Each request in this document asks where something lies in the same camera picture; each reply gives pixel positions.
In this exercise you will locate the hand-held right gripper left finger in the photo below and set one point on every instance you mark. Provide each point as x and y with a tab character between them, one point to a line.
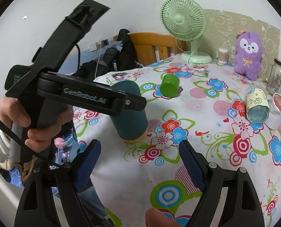
87	167

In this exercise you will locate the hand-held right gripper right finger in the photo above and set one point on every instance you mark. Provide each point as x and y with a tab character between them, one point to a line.
192	167

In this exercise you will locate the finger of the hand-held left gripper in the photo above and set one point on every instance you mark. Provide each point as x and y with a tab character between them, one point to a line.
95	97

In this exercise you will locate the dark teal cup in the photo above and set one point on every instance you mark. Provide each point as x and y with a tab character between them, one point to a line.
131	123

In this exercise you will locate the green cup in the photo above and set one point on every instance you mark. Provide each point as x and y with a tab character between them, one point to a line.
169	86

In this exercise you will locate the clear cup with yellow label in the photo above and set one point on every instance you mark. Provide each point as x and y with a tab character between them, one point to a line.
257	104

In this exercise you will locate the white and pink cup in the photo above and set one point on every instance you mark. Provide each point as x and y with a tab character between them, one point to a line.
279	106

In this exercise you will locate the person's left hand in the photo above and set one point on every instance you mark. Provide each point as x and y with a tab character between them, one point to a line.
44	134

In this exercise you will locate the white printed sheet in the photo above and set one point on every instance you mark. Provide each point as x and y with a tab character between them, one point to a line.
108	78

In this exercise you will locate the floral tablecloth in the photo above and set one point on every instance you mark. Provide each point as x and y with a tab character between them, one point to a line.
202	134

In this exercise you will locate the person's leg in jeans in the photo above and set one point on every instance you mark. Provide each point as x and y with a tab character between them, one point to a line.
95	205

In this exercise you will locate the black bag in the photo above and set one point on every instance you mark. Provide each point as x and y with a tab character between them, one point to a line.
120	54

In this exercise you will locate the blue printed blanket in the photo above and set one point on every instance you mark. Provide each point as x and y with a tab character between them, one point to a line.
14	178

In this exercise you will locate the wooden chair back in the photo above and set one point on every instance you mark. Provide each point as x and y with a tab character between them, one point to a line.
149	45

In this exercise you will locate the green desk fan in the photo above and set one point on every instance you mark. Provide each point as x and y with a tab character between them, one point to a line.
183	21

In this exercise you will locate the cotton swab container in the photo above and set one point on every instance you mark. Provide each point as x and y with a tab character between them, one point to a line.
223	55

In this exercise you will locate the glass jar with black lid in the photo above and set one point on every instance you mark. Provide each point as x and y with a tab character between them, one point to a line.
276	76

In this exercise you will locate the purple plush toy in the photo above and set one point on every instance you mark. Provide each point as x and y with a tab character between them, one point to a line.
248	56

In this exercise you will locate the wall socket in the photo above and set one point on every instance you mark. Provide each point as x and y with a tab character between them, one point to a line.
104	43

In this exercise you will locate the beige patterned wall sheet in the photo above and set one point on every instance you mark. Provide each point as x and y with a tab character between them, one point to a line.
222	26

